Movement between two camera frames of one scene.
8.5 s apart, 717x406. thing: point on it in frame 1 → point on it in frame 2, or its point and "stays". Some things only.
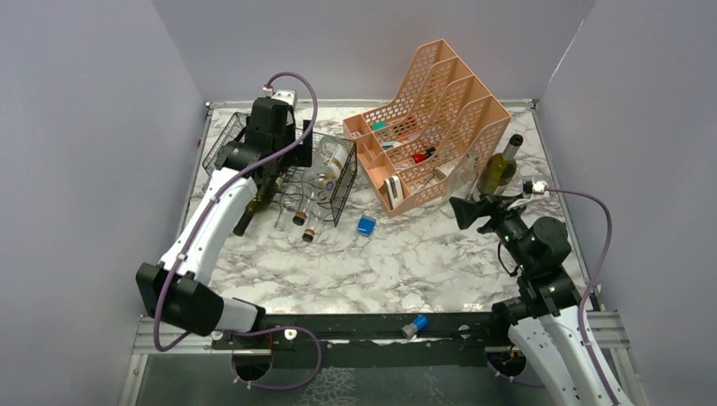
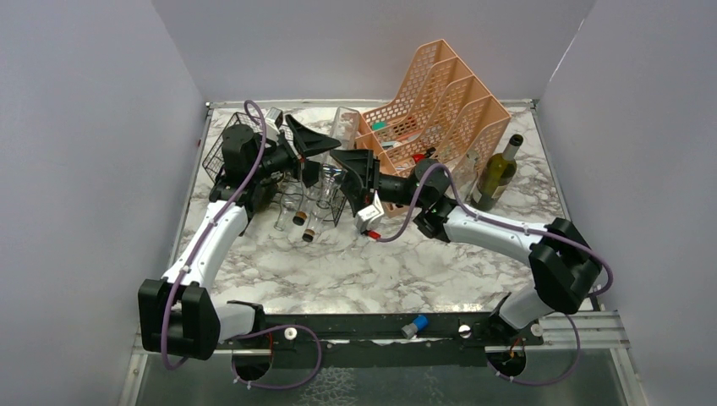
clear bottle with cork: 307,201 stays
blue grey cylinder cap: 411,330 stays
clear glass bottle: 290,203 → 345,128
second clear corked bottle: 314,222 stays
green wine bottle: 499,172 stays
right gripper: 467,211 → 365,165
